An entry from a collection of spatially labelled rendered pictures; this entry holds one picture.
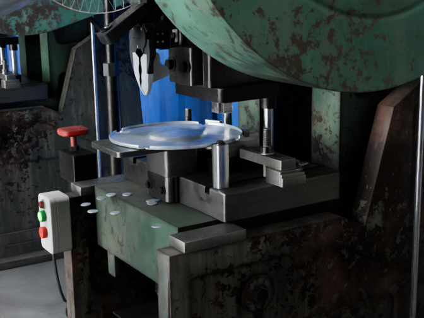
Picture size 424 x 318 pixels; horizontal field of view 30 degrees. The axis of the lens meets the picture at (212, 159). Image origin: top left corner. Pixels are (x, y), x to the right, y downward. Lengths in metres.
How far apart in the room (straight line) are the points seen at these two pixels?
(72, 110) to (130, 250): 1.57
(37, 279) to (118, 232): 1.35
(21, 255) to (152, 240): 1.70
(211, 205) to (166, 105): 2.78
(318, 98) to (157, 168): 0.39
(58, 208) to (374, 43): 0.85
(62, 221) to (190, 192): 0.36
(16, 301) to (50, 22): 1.01
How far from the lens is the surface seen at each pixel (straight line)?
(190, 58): 1.67
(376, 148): 1.76
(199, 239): 1.49
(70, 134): 1.95
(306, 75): 1.30
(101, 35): 1.61
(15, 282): 3.12
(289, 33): 1.27
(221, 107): 1.76
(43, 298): 2.95
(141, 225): 1.69
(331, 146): 1.77
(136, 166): 1.87
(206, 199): 1.61
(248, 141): 1.74
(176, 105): 4.20
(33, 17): 2.96
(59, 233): 1.88
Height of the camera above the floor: 1.12
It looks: 13 degrees down
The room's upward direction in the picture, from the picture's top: 1 degrees counter-clockwise
